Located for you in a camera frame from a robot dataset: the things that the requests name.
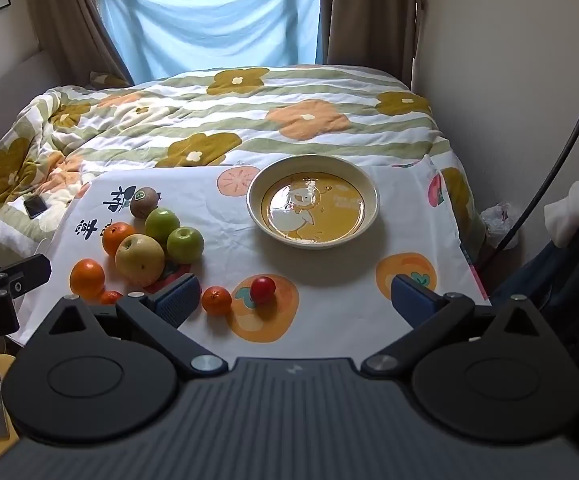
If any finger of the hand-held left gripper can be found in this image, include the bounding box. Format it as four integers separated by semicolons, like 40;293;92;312
0;254;52;306

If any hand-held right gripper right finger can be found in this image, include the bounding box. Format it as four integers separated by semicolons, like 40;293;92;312
360;274;545;378

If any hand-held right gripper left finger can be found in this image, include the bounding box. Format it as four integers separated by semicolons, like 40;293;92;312
44;274;229;380

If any green apple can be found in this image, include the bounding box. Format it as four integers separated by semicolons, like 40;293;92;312
144;208;181;246
166;226;205;265

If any yellow apple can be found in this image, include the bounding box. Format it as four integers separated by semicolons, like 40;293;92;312
114;234;166;287

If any yellow duck-print plate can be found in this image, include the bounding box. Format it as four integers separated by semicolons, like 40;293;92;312
246;155;380;251

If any large orange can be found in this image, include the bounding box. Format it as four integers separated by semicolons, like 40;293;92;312
101;223;137;258
70;258;106;297

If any black smartphone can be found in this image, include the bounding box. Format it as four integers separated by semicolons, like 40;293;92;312
23;196;50;220

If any red cherry tomato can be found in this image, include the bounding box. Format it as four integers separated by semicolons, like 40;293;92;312
250;276;276;306

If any white persimmon-print cloth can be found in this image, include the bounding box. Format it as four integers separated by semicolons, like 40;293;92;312
16;152;493;361

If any brown kiwi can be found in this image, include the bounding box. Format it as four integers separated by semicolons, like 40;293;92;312
129;186;162;221

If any clear plastic bag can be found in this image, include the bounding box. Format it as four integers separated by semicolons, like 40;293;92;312
479;203;520;251

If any floral striped quilt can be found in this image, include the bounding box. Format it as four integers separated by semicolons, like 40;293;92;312
0;64;487;266

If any floral pillow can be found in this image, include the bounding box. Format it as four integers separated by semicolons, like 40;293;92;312
88;71;130;90

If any brown curtain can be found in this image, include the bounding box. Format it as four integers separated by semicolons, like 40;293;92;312
318;0;420;86
4;0;135;88

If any light blue window cloth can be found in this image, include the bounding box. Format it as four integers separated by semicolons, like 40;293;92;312
98;0;321;83

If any black cable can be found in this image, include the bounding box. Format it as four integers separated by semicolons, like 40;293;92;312
477;100;579;268

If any thin wall pipe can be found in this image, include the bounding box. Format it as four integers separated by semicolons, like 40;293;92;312
412;0;426;86

